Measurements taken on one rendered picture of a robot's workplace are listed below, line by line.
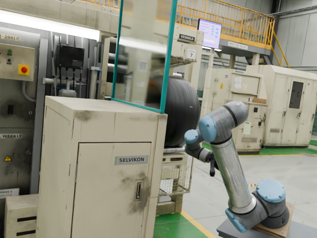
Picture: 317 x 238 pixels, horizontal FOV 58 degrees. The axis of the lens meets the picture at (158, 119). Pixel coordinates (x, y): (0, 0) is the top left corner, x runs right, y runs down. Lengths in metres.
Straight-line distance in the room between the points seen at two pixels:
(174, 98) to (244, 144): 5.11
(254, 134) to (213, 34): 2.55
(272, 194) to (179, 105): 0.85
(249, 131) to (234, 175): 5.62
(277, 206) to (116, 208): 0.90
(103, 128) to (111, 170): 0.17
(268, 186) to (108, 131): 0.99
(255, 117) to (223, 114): 5.83
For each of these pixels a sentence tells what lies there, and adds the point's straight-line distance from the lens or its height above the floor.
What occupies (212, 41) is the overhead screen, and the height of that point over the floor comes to 2.46.
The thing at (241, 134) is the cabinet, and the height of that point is 0.48.
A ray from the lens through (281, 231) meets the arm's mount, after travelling 1.89.
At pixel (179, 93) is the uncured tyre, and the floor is 1.34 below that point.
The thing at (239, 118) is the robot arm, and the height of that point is 1.28.
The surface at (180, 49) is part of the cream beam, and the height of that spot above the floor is 1.72.
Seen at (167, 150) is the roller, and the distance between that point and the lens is 2.19.
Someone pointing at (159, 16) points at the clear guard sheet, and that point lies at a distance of 1.31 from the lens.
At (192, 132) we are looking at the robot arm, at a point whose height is 1.11.
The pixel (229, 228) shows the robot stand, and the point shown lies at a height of 0.60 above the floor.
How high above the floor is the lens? 1.38
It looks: 7 degrees down
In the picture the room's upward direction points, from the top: 7 degrees clockwise
